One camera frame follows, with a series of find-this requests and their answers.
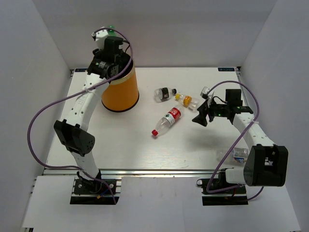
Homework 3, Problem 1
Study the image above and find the green plastic bottle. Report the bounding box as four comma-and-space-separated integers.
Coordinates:
107, 25, 117, 36

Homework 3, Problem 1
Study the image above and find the large red-label clear bottle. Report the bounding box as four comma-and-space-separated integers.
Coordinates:
152, 104, 184, 137

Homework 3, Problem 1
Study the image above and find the black-label small clear bottle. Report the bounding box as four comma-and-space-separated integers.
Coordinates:
154, 87, 177, 102

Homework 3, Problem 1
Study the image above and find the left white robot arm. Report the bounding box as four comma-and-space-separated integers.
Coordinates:
54, 36, 132, 193

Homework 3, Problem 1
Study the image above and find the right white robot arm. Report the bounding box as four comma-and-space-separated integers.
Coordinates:
192, 87, 288, 193

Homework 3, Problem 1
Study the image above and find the orange cylindrical bin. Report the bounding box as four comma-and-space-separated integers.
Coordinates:
101, 61, 140, 113

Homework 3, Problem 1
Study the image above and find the yellow-cap orange-label bottle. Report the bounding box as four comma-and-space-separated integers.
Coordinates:
175, 93, 199, 112

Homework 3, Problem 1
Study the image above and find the left blue corner sticker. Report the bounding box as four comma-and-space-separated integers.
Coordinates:
74, 68, 87, 73

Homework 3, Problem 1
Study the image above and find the blue corner sticker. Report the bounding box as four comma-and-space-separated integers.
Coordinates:
218, 67, 235, 72
74, 68, 87, 73

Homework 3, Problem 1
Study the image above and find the right blue corner sticker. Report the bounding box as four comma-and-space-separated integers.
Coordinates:
218, 67, 235, 72

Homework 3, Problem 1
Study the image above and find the blue-label clear bottle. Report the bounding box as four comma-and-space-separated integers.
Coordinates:
216, 147, 249, 164

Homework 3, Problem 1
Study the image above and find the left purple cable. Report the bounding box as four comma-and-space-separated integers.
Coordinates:
27, 28, 134, 205

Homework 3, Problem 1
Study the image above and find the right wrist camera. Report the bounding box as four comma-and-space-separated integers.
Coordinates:
200, 87, 214, 101

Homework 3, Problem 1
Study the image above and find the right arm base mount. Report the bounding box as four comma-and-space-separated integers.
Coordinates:
196, 179, 248, 206

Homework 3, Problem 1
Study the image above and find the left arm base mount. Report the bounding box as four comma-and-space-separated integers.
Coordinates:
70, 178, 121, 205

